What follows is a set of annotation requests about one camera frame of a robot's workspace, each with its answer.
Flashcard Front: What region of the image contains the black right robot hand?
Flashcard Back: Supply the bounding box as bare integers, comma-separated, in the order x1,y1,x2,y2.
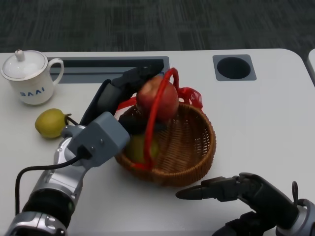
175,172,300,236

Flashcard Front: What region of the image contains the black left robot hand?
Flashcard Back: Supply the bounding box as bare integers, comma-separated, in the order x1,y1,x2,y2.
80,65,168,135

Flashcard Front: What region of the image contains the red apple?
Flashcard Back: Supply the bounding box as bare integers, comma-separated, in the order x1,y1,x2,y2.
136,75,180,122

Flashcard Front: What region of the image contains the wicker basket with red handle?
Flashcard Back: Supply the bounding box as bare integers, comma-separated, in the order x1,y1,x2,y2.
114,67,217,187

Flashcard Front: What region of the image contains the stemless green fruit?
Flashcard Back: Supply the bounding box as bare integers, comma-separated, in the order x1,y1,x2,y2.
125,134,160,164

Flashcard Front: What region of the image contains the green fruit with stem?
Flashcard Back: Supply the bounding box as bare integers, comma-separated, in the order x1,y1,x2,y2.
34,108,72,140

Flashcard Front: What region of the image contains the white BAAI mug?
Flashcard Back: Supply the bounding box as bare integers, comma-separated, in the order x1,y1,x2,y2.
1,59,64,106

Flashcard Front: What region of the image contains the red printed ribbon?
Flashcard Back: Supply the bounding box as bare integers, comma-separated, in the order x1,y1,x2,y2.
115,86,204,117

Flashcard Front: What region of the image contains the white mug lid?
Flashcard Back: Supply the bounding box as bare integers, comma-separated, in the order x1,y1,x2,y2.
1,49,49,81

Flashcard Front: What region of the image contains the grey square round-hole grommet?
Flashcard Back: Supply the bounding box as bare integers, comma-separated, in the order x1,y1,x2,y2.
212,54,257,82

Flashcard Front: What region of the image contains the white neighbouring table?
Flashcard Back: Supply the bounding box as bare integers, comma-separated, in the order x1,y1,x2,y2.
307,48,315,87

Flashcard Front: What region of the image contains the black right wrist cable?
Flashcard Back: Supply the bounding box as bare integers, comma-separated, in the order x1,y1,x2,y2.
292,181,309,206

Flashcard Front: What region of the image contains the grey table cable slot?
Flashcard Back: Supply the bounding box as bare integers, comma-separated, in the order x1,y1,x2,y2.
46,56,170,84

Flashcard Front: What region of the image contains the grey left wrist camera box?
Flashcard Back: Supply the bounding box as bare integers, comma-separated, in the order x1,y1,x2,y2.
66,112,131,168

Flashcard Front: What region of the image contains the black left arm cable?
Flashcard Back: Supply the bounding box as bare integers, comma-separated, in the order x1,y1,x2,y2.
15,145,93,215

